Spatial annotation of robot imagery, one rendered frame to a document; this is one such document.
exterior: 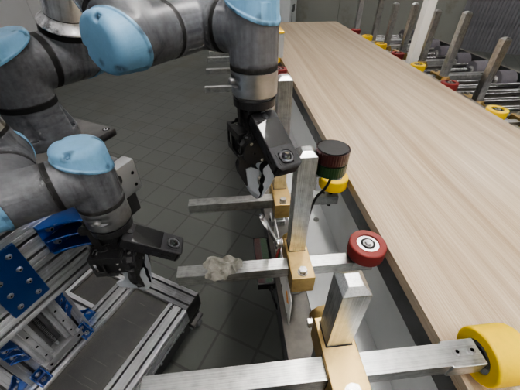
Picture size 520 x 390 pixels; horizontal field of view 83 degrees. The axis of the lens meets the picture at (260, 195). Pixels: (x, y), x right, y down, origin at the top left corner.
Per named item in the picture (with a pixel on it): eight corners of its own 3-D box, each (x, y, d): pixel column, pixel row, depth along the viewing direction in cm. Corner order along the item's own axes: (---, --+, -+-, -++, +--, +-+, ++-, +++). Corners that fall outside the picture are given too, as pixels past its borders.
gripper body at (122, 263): (109, 249, 62) (87, 207, 54) (151, 246, 62) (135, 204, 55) (97, 281, 56) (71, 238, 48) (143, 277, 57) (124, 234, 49)
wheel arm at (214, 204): (189, 216, 84) (187, 205, 81) (190, 208, 87) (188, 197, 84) (336, 206, 88) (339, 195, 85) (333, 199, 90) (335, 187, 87)
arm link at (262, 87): (287, 71, 44) (237, 79, 42) (285, 100, 47) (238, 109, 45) (265, 59, 50) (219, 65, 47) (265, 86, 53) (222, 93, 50)
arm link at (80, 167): (34, 141, 42) (97, 125, 46) (66, 199, 49) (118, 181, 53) (41, 165, 37) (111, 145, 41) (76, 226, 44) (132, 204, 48)
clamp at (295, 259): (290, 292, 63) (292, 279, 60) (280, 245, 74) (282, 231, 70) (316, 290, 64) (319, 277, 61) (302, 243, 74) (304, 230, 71)
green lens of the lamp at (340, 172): (317, 180, 52) (319, 169, 50) (309, 162, 56) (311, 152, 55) (350, 178, 52) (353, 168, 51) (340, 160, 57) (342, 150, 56)
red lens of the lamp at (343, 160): (319, 169, 50) (321, 158, 49) (311, 150, 55) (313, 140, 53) (353, 166, 51) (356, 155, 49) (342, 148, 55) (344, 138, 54)
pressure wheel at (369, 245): (347, 289, 67) (357, 258, 59) (336, 261, 73) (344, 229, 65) (380, 286, 67) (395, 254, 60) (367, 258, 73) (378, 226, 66)
